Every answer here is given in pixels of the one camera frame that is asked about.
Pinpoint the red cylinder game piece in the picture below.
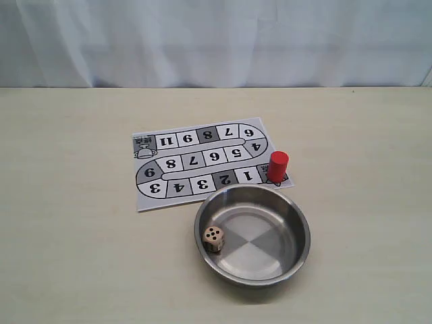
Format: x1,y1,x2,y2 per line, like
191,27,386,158
267,151,289,183

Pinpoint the wooden die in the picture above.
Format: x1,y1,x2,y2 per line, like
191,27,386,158
202,226,225,253

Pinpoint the paper number game board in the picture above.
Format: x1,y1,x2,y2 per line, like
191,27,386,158
132,117,294,212

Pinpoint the round steel bowl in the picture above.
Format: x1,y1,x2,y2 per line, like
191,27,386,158
194,184,311,288

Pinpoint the white backdrop curtain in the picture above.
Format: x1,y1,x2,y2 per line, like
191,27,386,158
1,1,431,88

